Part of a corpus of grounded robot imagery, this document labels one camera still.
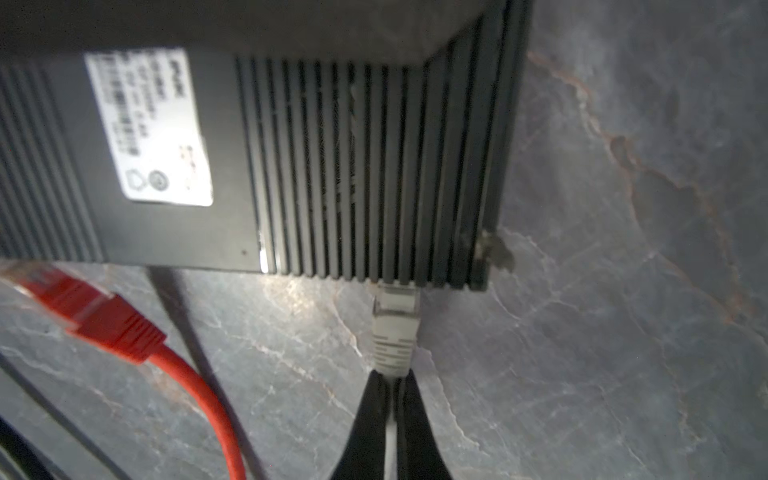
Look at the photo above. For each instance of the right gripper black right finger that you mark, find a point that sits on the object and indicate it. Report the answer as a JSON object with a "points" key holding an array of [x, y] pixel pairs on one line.
{"points": [[418, 455]]}

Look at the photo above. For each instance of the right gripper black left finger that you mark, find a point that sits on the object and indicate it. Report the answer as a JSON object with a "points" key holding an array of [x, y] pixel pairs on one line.
{"points": [[363, 457]]}

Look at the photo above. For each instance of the black network switch box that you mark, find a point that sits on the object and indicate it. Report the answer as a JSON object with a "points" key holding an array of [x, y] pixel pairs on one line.
{"points": [[353, 170]]}

